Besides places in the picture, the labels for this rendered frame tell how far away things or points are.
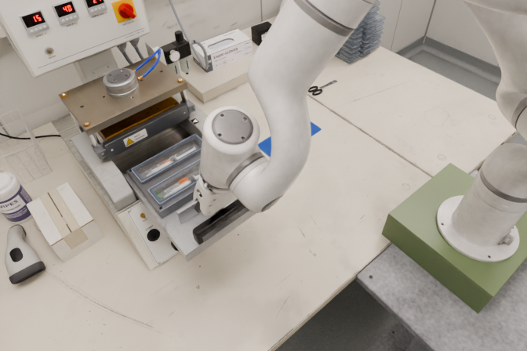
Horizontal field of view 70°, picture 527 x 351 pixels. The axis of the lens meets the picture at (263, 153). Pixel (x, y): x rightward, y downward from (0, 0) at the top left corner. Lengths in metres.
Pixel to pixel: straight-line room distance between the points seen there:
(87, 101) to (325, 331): 1.30
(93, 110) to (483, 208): 0.92
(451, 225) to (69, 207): 1.01
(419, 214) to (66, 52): 0.99
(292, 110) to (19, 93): 1.24
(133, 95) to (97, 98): 0.09
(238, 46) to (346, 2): 1.20
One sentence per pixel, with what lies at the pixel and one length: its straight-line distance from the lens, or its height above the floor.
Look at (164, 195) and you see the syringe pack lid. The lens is 0.89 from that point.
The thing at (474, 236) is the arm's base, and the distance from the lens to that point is 1.04.
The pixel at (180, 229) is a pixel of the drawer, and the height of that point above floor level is 0.97.
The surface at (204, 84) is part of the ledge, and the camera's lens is 1.55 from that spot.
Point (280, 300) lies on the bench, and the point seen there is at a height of 0.75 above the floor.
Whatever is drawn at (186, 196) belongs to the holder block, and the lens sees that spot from 0.89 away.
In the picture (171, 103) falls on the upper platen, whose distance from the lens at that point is 1.04.
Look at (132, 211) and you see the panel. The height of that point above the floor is 0.91.
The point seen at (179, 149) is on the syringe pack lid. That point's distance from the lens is 0.98.
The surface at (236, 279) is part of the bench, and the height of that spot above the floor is 0.75.
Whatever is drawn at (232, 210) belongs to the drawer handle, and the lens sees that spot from 0.83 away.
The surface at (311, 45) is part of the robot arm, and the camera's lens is 0.47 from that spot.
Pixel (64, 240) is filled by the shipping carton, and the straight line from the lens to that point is 1.14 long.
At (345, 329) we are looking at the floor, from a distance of 1.79.
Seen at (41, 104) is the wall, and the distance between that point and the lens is 1.65.
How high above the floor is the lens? 1.67
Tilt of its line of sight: 46 degrees down
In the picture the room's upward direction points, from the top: 3 degrees counter-clockwise
